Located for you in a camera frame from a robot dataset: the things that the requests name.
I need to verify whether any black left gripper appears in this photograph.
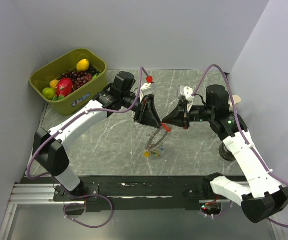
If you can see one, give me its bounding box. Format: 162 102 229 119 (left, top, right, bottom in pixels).
121 92 162 130

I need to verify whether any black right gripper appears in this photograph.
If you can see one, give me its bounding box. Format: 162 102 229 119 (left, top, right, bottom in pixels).
162 99 215 130

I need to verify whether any red key tag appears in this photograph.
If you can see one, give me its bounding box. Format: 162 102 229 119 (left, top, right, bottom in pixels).
161 123 172 133

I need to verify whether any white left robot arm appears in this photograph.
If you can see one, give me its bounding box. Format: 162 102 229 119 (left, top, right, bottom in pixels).
33 71 162 201

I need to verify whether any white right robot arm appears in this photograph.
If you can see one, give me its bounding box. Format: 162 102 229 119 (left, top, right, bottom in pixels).
162 84 288 223

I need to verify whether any yellow key tag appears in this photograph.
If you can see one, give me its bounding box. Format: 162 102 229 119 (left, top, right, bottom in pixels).
143 151 151 158

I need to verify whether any black tape roll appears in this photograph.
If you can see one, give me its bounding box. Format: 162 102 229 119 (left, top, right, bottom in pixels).
218 142 236 162

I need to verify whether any soap pump bottle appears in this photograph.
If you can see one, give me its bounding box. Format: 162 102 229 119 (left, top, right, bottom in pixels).
228 95 242 111

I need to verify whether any olive green plastic bin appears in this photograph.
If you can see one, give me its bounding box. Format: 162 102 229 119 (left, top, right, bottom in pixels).
29 48 108 116

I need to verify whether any dark red grape bunch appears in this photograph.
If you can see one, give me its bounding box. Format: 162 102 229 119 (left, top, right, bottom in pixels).
58 65 101 92

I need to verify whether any yellow lemon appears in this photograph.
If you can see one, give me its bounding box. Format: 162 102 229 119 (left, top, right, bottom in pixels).
76 58 90 72

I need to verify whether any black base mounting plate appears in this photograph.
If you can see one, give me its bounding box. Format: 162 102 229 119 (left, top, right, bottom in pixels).
21 174 237 213

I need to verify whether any red dragon fruit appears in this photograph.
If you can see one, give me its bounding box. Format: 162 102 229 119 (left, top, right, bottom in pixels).
55 78 73 100

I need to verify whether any small orange fruit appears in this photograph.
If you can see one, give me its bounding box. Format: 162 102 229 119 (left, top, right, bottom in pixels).
49 79 59 89

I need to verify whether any green lime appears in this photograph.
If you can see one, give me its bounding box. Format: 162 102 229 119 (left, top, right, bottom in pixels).
42 87 56 101

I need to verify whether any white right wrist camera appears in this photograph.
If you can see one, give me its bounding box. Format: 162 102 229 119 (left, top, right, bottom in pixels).
177 85 194 102

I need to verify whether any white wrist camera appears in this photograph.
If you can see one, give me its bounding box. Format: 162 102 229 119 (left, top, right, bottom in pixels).
139 82 157 102
177 85 194 102

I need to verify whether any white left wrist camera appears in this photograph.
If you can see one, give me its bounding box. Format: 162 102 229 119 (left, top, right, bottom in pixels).
139 82 157 102

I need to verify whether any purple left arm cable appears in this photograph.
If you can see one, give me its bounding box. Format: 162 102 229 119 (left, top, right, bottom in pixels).
26 66 155 228

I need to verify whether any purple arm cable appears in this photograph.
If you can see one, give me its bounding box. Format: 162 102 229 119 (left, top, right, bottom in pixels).
191 64 288 229
26 66 155 228

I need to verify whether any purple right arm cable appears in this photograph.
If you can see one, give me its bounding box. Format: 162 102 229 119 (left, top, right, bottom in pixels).
191 64 288 229

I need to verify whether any aluminium rail frame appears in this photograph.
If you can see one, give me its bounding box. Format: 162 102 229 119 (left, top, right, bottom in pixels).
0 181 65 240

